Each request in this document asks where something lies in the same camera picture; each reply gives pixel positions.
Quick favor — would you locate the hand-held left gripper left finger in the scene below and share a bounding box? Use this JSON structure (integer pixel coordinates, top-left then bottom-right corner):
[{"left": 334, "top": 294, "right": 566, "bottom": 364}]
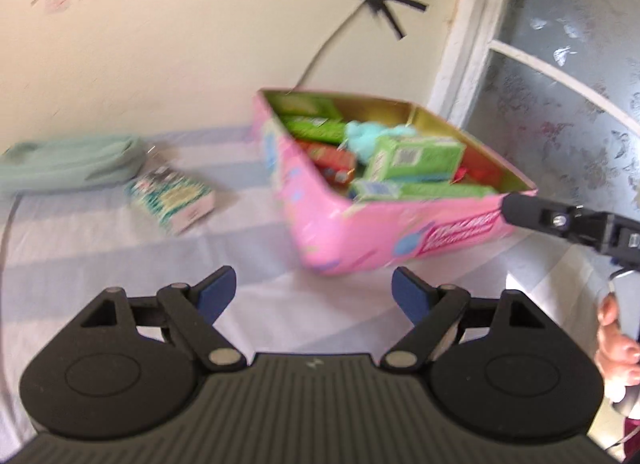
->
[{"left": 79, "top": 265, "right": 247, "bottom": 373}]

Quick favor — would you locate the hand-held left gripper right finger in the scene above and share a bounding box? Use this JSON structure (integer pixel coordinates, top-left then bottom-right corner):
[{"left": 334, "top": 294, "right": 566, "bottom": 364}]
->
[{"left": 380, "top": 266, "right": 547, "bottom": 373}]

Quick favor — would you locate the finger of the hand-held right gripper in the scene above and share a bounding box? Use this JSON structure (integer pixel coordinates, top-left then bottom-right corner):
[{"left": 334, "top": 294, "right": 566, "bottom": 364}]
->
[{"left": 501, "top": 192, "right": 615, "bottom": 256}]

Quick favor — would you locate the red pouch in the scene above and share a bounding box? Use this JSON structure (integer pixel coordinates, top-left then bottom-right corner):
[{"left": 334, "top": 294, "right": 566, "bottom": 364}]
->
[{"left": 452, "top": 163, "right": 502, "bottom": 186}]

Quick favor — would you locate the pink tin box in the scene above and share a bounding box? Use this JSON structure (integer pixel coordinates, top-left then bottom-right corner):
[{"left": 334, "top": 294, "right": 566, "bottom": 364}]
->
[{"left": 252, "top": 88, "right": 539, "bottom": 278}]

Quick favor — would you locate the green blue toothpaste box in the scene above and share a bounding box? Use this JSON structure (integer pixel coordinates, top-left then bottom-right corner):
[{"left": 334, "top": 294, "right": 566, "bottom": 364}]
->
[{"left": 349, "top": 180, "right": 499, "bottom": 202}]

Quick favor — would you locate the large green box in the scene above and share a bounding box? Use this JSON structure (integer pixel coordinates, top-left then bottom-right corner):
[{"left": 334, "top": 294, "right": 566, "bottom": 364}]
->
[{"left": 362, "top": 135, "right": 467, "bottom": 183}]

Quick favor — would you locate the orange red box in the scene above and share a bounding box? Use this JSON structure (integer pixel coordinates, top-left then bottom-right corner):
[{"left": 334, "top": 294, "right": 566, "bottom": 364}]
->
[{"left": 294, "top": 139, "right": 359, "bottom": 186}]

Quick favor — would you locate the teal plush toy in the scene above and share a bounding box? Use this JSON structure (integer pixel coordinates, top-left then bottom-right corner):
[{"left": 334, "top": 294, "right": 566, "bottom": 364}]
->
[{"left": 344, "top": 119, "right": 417, "bottom": 163}]

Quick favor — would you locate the small green box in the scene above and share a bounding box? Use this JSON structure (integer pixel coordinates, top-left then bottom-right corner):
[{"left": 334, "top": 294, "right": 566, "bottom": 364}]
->
[{"left": 279, "top": 115, "right": 347, "bottom": 146}]

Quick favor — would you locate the person's right hand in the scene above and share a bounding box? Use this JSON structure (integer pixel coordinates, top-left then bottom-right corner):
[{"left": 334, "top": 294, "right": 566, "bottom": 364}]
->
[{"left": 596, "top": 291, "right": 640, "bottom": 403}]

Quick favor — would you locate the green patterned box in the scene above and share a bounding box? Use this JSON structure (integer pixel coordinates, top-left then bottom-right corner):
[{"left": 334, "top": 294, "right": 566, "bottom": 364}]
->
[{"left": 124, "top": 163, "right": 217, "bottom": 237}]

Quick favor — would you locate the white frosted window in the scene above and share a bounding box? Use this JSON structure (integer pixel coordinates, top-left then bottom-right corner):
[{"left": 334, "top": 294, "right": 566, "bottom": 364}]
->
[{"left": 426, "top": 0, "right": 640, "bottom": 226}]

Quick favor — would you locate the teal fabric pouch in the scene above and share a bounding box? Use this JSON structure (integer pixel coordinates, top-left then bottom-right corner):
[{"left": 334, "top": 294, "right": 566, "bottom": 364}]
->
[{"left": 0, "top": 135, "right": 147, "bottom": 196}]

